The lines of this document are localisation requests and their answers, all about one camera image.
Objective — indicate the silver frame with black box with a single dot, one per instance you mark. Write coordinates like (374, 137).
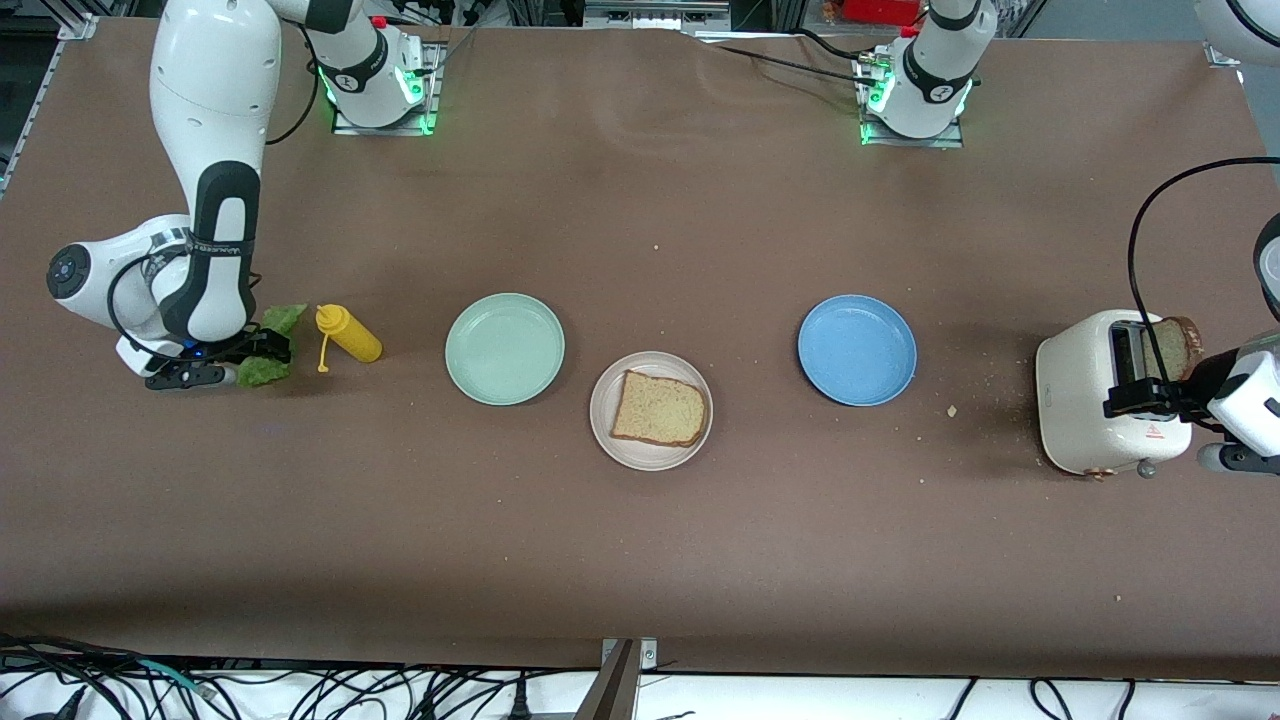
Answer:
(655, 12)

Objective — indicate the white toaster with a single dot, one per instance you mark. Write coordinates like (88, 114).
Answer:
(1075, 400)

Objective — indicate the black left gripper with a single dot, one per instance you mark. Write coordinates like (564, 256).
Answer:
(1203, 384)

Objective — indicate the dark crust bread slice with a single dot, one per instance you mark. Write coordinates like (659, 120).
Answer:
(1175, 345)

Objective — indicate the light brown bread slice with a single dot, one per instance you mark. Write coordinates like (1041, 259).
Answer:
(658, 410)

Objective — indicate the light green plate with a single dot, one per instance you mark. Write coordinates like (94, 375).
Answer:
(505, 349)

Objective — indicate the long aluminium table rail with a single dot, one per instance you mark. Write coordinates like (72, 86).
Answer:
(40, 95)

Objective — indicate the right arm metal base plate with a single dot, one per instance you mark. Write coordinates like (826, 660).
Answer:
(436, 90)

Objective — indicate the metal bracket with beam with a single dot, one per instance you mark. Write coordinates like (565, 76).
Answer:
(615, 690)

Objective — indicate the red box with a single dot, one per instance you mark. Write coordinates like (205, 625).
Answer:
(870, 10)

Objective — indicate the yellow mustard squeeze bottle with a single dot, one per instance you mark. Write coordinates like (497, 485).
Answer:
(352, 338)

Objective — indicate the blue plate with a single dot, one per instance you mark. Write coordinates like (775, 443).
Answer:
(857, 350)

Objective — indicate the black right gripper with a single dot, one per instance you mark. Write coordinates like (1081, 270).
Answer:
(262, 347)

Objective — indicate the green lettuce leaf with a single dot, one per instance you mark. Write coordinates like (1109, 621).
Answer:
(262, 373)

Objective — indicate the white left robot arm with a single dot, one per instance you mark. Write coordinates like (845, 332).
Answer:
(935, 80)

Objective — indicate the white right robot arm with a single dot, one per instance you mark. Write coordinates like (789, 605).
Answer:
(215, 90)

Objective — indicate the beige plate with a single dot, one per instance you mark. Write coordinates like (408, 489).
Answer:
(640, 455)

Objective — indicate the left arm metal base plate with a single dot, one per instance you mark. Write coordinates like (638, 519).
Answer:
(910, 142)

